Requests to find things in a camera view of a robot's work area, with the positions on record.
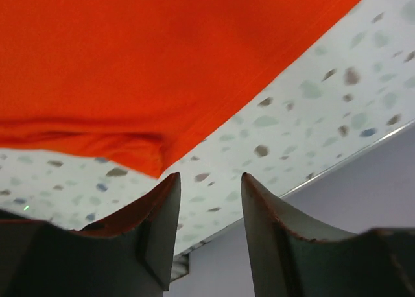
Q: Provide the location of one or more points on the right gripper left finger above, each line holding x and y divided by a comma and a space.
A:
127, 253

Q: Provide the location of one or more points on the orange t shirt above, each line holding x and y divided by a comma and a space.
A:
142, 82

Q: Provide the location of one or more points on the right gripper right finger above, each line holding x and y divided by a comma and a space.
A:
294, 254

